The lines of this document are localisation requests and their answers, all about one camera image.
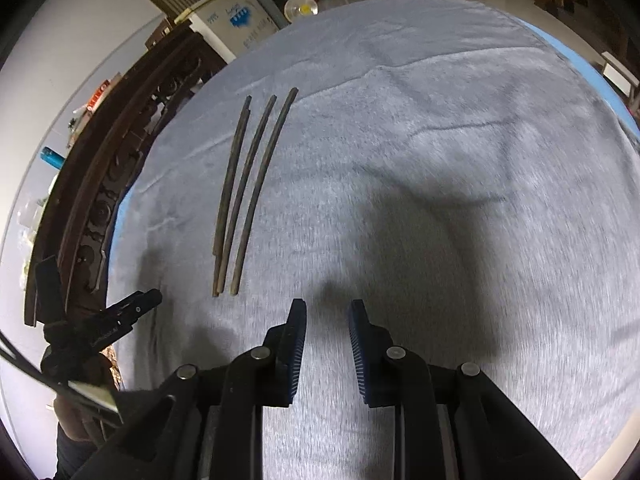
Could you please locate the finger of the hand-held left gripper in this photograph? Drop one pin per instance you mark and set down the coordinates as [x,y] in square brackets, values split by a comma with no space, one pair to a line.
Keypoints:
[135,306]
[50,285]

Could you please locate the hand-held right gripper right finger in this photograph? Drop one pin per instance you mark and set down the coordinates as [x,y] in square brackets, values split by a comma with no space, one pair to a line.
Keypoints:
[361,355]

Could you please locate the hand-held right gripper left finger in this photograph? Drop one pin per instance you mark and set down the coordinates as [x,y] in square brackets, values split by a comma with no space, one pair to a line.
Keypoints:
[296,340]

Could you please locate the dark wooden chopstick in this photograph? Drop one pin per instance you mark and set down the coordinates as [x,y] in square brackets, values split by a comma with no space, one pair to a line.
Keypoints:
[233,167]
[243,172]
[262,170]

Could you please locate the person's left forearm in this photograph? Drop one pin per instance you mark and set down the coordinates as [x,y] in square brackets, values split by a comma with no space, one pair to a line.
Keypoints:
[75,460]

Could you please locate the person's left hand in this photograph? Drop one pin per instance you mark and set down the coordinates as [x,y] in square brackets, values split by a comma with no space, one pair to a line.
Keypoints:
[75,420]

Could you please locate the carved dark wooden sideboard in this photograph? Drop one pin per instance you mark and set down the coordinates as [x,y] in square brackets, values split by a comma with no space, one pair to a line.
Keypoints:
[100,200]

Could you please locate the grey towel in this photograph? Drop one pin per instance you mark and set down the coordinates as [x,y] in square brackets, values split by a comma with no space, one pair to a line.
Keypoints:
[425,160]

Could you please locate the white cardboard box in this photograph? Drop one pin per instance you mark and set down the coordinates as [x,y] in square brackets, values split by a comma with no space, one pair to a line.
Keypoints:
[240,15]

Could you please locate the blue table cover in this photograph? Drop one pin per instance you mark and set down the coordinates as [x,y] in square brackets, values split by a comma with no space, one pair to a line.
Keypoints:
[580,60]

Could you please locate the small white stool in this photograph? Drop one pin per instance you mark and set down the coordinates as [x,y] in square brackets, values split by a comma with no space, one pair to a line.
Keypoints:
[620,74]

